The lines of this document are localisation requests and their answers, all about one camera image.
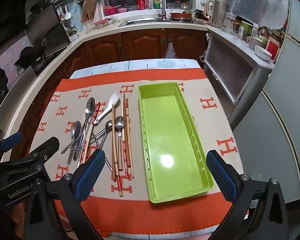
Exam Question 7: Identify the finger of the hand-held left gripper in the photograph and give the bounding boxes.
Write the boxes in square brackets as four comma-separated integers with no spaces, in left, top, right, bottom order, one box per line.
[0,137,60,178]
[0,132,24,156]

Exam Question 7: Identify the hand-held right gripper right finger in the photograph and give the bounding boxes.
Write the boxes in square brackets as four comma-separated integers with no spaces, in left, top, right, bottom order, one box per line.
[206,150,290,240]

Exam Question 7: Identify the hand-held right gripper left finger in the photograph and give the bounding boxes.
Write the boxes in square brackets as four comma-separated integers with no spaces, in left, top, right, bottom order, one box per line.
[22,149,106,240]

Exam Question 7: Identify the metal chopstick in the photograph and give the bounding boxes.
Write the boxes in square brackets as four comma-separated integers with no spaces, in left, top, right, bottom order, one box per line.
[85,115,113,172]

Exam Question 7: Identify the metal fork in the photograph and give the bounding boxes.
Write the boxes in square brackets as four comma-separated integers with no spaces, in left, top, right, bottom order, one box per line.
[69,129,107,155]

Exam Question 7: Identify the cream chopstick red striped end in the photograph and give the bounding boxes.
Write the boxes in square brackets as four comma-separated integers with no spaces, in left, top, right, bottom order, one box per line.
[83,119,94,160]

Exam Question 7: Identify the small metal spoon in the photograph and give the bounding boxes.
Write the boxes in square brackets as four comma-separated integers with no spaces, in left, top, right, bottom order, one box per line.
[97,120,114,153]
[115,116,126,172]

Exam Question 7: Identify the plain wooden chopstick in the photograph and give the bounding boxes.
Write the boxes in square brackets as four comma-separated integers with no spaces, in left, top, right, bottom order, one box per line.
[123,93,135,179]

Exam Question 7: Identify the large metal spoon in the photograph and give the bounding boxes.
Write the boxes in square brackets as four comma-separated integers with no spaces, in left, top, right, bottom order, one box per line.
[73,97,96,161]

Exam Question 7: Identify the green plastic utensil tray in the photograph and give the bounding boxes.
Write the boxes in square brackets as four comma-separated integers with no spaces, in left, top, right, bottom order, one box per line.
[138,82,215,204]

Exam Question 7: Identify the white ceramic spoon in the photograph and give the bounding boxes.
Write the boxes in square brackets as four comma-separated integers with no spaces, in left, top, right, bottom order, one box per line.
[93,91,121,125]

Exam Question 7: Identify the orange printed blanket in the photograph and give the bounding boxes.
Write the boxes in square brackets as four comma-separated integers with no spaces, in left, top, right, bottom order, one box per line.
[27,67,249,238]

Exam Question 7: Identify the grey refrigerator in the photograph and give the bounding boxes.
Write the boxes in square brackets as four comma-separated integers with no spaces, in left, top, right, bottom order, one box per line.
[230,0,300,203]

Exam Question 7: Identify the black wok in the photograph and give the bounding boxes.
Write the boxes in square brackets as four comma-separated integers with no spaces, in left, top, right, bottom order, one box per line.
[14,46,47,68]

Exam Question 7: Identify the stainless steel cabinet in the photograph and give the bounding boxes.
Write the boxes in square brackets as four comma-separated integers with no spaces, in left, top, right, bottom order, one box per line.
[202,31,275,120]

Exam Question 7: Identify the steel range hood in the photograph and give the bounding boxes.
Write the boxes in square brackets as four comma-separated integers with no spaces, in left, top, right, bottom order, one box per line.
[25,2,70,53]

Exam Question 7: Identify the light blue table cover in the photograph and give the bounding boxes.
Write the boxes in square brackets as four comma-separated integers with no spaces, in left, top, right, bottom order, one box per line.
[69,59,199,79]

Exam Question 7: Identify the white bowl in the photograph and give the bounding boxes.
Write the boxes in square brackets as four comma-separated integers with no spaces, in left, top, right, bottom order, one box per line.
[254,45,272,61]

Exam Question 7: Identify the small hanging plastic bag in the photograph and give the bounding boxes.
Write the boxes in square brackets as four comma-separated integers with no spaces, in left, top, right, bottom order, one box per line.
[164,41,177,60]

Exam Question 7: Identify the white cup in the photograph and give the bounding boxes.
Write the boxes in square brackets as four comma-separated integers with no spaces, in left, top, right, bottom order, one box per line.
[249,36,264,50]

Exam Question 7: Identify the red packet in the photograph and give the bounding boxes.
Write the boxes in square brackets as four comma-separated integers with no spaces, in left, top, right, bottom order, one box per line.
[266,36,282,63]

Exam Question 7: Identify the pink basin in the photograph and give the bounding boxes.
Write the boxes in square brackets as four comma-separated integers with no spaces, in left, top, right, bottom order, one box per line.
[104,5,118,16]

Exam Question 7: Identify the glass jug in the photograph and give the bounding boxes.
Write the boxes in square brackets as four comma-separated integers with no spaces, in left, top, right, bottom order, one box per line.
[221,12,237,34]

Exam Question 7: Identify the steel sink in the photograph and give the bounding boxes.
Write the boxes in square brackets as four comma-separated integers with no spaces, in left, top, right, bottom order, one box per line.
[117,17,170,27]

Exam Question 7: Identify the stainless electric kettle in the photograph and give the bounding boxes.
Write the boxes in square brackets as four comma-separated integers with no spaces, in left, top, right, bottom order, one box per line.
[205,0,227,28]

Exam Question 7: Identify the red pan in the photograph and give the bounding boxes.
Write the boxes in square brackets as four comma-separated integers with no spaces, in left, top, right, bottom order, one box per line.
[169,11,192,20]

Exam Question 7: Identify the large clear plastic bag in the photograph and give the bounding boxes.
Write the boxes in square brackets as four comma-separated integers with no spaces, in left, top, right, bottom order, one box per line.
[226,0,290,29]

